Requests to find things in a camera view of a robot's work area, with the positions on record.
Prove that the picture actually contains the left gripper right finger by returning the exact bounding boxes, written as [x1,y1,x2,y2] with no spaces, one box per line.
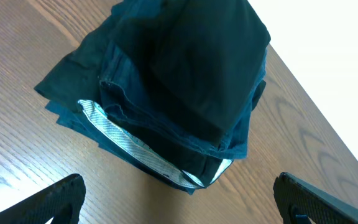
[273,172,358,224]

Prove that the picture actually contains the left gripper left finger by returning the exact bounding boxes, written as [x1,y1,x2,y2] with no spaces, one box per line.
[0,174,86,224]

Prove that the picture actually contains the black t-shirt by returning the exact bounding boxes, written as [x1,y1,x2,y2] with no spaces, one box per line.
[111,0,270,145]

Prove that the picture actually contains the folded dark blue jeans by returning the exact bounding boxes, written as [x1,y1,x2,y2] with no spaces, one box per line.
[101,15,267,159]

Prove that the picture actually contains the folded black garment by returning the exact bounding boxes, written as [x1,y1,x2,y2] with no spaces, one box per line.
[34,0,267,196]

